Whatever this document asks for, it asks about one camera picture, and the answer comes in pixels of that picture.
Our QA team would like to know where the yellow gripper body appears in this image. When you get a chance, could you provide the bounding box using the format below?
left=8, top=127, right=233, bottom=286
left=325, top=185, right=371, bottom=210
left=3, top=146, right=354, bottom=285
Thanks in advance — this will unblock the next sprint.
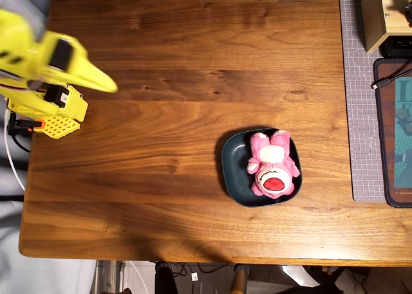
left=33, top=30, right=90, bottom=80

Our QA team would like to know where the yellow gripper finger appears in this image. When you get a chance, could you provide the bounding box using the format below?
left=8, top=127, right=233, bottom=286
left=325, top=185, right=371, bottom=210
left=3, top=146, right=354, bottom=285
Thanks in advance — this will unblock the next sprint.
left=68, top=73, right=117, bottom=94
left=75, top=57, right=118, bottom=91

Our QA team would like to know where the pink strawberry bear plush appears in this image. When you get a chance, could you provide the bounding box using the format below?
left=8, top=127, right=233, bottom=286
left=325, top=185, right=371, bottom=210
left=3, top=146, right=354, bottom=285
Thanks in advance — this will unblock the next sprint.
left=247, top=129, right=301, bottom=200

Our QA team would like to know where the yellow perforated robot base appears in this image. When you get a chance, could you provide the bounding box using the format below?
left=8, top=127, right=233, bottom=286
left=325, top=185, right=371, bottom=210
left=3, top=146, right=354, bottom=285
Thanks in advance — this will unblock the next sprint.
left=32, top=115, right=80, bottom=140

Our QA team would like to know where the black orange table clamp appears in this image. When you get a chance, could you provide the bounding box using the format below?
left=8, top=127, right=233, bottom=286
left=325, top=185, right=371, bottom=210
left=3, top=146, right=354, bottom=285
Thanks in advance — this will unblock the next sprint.
left=8, top=113, right=44, bottom=136

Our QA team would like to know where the dark teal square plate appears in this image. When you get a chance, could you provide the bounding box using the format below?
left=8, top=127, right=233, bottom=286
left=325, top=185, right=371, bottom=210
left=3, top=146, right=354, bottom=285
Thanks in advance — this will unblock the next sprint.
left=221, top=127, right=303, bottom=208

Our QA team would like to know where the wooden round leg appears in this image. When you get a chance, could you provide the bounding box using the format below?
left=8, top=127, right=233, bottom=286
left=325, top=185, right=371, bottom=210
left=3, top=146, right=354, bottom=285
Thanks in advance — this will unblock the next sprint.
left=230, top=264, right=249, bottom=294

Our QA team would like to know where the grey cutting mat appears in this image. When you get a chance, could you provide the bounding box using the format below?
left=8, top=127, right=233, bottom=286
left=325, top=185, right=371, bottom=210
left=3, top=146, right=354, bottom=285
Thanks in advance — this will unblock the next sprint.
left=338, top=0, right=387, bottom=203

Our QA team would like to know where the light wooden box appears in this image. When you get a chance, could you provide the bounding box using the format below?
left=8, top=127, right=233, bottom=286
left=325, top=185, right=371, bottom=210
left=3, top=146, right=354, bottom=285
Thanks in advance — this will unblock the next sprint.
left=359, top=0, right=412, bottom=53

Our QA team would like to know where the printed mouse pad dark border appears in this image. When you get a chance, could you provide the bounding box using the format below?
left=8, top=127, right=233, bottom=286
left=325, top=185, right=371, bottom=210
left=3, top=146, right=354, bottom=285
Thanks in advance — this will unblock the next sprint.
left=373, top=57, right=412, bottom=208

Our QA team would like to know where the black electronic device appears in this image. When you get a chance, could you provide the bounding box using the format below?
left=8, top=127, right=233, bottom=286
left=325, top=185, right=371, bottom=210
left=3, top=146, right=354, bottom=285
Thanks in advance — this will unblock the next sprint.
left=379, top=35, right=412, bottom=59

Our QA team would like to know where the black power cable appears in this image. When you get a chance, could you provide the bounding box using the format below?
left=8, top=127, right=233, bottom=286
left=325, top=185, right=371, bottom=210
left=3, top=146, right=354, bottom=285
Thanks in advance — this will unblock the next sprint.
left=11, top=133, right=32, bottom=153

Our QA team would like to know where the white cable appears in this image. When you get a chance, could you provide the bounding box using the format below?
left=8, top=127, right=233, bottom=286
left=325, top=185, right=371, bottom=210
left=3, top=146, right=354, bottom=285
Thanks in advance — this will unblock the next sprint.
left=3, top=110, right=26, bottom=192

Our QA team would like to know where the black usb cable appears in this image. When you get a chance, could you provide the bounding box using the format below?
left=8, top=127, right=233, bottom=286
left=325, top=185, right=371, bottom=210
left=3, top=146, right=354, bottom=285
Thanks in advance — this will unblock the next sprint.
left=371, top=68, right=412, bottom=90

